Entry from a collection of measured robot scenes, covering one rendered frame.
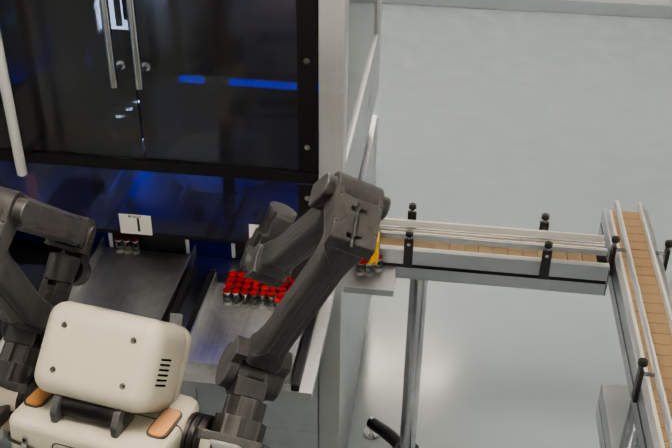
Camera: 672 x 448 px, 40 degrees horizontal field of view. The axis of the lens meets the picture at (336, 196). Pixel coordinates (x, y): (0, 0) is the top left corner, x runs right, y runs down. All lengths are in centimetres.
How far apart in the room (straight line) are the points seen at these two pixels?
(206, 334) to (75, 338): 76
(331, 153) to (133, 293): 64
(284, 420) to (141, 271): 62
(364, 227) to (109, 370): 47
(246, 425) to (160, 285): 94
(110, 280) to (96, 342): 95
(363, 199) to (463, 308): 242
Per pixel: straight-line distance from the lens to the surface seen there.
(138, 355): 150
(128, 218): 243
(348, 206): 138
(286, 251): 160
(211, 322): 230
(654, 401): 213
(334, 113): 214
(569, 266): 248
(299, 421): 275
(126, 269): 251
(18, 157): 236
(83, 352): 154
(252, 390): 158
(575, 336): 374
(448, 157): 483
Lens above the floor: 233
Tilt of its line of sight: 31 degrees down
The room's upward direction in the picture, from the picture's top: 1 degrees clockwise
